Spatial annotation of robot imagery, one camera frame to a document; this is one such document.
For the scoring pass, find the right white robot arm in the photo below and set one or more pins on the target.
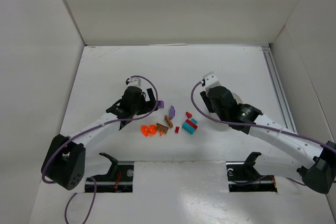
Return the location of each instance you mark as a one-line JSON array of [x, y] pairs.
[[312, 161]]

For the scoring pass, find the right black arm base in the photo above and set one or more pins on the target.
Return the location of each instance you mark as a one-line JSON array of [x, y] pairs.
[[243, 177]]

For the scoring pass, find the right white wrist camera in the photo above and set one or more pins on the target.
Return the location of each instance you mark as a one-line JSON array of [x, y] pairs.
[[210, 81]]

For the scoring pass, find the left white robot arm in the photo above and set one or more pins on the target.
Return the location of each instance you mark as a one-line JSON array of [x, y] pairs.
[[65, 163]]

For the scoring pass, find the white divided round container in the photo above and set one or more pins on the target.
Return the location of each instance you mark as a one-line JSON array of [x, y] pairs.
[[224, 104]]

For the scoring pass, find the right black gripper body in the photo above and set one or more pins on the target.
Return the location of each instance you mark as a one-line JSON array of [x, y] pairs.
[[205, 99]]

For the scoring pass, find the small brown lego plate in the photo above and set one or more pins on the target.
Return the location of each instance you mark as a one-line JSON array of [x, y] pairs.
[[168, 121]]

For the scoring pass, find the purple curved lego piece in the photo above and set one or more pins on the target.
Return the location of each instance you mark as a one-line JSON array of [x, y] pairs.
[[172, 112]]

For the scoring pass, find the purple lego block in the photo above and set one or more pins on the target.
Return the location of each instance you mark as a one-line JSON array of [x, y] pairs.
[[160, 104]]

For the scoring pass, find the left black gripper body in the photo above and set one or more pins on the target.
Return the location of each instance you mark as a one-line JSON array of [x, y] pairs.
[[148, 102]]

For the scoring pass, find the brown lego brick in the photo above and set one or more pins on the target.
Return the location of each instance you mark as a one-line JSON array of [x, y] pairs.
[[161, 128]]

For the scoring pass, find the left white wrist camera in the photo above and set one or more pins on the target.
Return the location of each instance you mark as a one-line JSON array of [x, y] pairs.
[[133, 82]]

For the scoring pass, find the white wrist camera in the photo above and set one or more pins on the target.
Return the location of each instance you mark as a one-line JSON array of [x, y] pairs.
[[210, 81], [133, 82]]

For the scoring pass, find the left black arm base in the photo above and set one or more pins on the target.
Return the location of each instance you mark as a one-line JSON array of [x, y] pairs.
[[106, 174]]

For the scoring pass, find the red sloped lego piece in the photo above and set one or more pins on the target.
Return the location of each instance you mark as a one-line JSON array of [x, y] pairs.
[[188, 114]]

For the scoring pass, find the teal and red lego stack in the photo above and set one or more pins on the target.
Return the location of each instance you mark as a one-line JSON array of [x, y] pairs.
[[190, 126]]

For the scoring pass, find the aluminium rail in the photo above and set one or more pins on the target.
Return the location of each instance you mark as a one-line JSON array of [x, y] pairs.
[[279, 91]]

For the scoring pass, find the orange round lego piece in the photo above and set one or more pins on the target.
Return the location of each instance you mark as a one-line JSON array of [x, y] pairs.
[[145, 130]]

